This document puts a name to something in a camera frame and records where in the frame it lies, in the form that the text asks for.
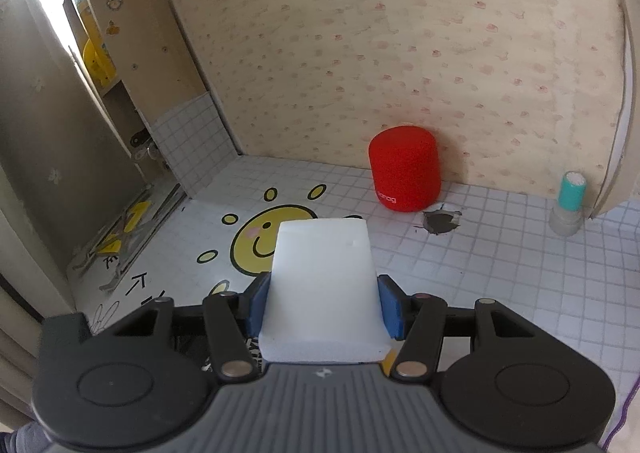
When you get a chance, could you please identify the white sponge block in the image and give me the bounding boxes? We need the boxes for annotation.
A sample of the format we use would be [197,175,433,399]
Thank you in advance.
[258,218,390,364]

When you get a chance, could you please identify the wooden cabinet left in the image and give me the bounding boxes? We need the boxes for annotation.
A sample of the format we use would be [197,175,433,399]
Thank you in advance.
[88,0,238,197]

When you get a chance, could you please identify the yellow item in cabinet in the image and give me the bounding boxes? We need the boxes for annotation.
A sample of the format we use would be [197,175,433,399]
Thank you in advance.
[82,39,116,89]

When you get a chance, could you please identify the red cylindrical speaker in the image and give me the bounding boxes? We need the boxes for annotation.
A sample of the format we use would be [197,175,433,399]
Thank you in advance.
[368,126,442,212]

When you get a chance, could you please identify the white cloth purple trim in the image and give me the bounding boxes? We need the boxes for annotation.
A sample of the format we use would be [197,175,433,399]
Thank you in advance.
[600,355,639,452]

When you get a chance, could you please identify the teal capped small bottle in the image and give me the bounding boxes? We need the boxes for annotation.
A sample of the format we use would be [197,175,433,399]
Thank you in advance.
[549,171,587,237]

